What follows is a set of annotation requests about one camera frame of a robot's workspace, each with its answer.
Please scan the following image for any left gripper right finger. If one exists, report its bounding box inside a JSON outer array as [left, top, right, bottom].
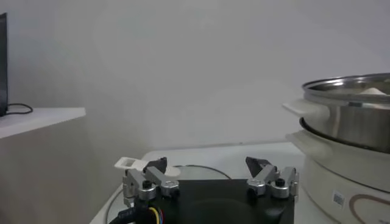
[[245, 156, 300, 201]]

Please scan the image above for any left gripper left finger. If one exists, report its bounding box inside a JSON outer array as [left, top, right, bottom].
[[122, 156, 180, 208]]

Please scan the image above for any white steamed baozi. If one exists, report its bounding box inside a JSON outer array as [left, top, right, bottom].
[[360, 87, 388, 96]]

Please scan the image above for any stainless steel steamer basket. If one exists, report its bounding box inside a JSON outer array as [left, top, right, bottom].
[[282, 72, 390, 155]]

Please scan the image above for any white electric pot base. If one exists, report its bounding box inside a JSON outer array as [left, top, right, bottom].
[[285, 130, 390, 224]]

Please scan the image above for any white side table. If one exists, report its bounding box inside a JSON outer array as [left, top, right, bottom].
[[0, 107, 87, 140]]

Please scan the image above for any black monitor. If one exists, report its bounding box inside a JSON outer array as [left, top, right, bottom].
[[0, 12, 9, 117]]

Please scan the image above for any glass lid with white handle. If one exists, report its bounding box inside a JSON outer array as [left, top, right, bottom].
[[105, 156, 232, 224]]

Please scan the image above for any left gripper cable bundle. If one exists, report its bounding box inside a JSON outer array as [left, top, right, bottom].
[[108, 206, 165, 224]]

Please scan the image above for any thin black looped cable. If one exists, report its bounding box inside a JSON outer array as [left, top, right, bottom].
[[4, 102, 34, 116]]

